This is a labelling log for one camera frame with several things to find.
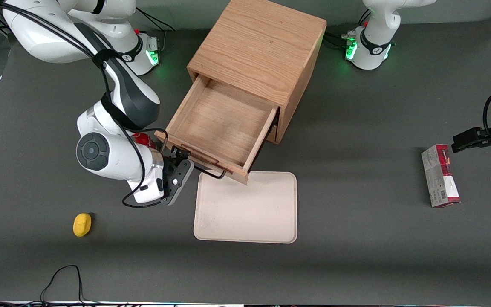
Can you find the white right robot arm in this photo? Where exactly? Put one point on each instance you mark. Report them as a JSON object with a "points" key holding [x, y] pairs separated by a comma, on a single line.
{"points": [[113, 153]]}

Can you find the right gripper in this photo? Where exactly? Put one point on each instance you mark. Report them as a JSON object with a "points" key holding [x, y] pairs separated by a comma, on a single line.
{"points": [[169, 162]]}

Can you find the yellow lemon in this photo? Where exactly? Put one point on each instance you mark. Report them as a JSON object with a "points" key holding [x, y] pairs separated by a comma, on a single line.
{"points": [[82, 224]]}

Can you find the wooden drawer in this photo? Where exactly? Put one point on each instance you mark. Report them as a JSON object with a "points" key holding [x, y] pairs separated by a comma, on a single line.
{"points": [[224, 123]]}

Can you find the red can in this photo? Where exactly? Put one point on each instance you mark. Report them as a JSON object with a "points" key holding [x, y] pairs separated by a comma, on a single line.
{"points": [[143, 139]]}

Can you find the cream rectangular plastic tray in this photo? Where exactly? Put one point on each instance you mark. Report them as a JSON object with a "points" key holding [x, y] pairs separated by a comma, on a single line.
{"points": [[245, 209]]}

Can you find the wooden cabinet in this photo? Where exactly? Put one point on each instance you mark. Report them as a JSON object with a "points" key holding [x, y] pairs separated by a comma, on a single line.
{"points": [[258, 47]]}

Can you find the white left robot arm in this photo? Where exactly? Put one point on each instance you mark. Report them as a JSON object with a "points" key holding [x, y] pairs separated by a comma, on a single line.
{"points": [[373, 47]]}

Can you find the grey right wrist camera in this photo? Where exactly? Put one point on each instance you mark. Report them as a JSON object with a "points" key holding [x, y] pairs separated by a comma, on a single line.
{"points": [[181, 177]]}

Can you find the red and white carton box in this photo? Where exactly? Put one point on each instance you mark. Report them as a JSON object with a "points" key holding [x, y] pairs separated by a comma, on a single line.
{"points": [[439, 175]]}

